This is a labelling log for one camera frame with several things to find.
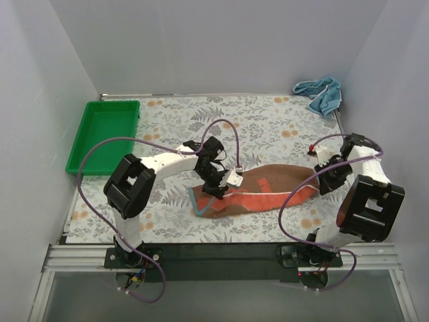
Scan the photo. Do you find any orange brown bear towel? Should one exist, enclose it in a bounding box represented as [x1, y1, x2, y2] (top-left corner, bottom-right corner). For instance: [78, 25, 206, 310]
[188, 164, 314, 219]

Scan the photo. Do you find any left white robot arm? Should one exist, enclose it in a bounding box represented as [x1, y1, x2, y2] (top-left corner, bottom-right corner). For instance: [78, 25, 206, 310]
[103, 137, 228, 266]

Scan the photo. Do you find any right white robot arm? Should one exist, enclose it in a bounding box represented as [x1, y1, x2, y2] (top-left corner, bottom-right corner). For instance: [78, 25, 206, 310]
[306, 133, 405, 264]

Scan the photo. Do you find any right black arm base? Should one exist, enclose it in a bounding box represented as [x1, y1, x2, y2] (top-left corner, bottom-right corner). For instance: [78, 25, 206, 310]
[276, 244, 343, 268]

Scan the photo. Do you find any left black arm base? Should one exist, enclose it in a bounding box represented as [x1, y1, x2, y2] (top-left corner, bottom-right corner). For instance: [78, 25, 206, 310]
[103, 248, 164, 269]

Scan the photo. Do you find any blue crumpled towel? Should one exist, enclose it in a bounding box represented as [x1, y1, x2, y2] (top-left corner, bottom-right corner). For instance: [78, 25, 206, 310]
[292, 76, 342, 117]

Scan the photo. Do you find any green plastic tray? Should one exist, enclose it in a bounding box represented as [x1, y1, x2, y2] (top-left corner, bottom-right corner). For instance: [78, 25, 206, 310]
[66, 101, 140, 176]

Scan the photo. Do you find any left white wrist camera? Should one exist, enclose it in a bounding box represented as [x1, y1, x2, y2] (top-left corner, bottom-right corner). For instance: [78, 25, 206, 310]
[219, 169, 243, 189]

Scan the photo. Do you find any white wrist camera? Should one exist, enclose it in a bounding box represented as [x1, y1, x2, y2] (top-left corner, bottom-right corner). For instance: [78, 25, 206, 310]
[219, 169, 243, 189]
[308, 144, 331, 166]

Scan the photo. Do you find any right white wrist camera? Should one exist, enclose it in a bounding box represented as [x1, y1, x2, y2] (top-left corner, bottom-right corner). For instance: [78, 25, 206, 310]
[308, 144, 331, 166]

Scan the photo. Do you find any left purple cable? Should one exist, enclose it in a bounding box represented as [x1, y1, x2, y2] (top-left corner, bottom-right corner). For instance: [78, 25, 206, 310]
[76, 119, 245, 303]

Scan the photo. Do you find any aluminium frame rail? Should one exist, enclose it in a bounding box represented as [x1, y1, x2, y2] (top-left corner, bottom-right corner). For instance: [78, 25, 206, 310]
[30, 242, 418, 321]

